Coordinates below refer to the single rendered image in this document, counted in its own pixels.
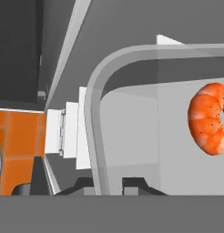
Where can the white freezer rack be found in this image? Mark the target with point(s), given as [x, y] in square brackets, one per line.
[53, 130]
[83, 133]
[167, 40]
[70, 130]

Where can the grey freezer door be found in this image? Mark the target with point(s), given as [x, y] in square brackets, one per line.
[117, 27]

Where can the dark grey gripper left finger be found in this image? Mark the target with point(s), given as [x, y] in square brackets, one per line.
[79, 185]

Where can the dark grey rounded object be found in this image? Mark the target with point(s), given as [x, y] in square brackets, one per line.
[22, 189]

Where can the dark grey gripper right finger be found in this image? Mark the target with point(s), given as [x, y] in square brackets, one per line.
[133, 183]

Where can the dark grey cabinet panel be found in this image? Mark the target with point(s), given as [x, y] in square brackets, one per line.
[16, 48]

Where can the orange shrimp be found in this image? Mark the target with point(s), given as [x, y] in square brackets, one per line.
[208, 121]

